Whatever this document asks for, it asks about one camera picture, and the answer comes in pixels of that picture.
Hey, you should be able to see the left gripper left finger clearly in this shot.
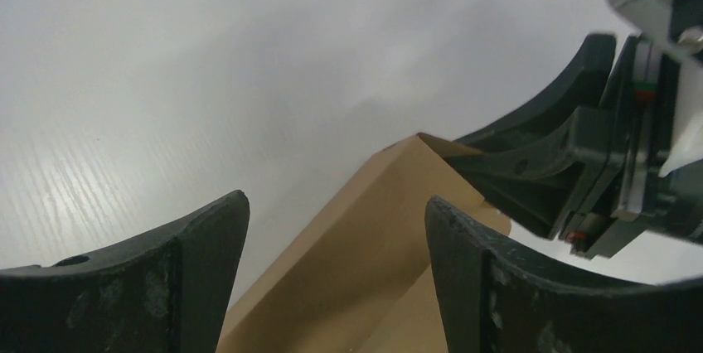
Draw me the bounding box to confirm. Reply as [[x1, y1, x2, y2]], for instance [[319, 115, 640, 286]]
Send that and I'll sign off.
[[1, 191, 250, 352]]

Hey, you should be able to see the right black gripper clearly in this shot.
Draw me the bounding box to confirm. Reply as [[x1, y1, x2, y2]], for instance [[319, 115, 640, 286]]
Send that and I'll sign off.
[[448, 33, 702, 259]]

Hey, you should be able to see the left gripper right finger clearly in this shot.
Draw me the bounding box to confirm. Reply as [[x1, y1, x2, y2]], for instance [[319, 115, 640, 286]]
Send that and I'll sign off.
[[425, 196, 702, 352]]

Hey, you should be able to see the brown cardboard box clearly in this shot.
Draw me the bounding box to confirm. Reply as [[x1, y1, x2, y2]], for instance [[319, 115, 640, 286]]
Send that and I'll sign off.
[[217, 133, 511, 352]]

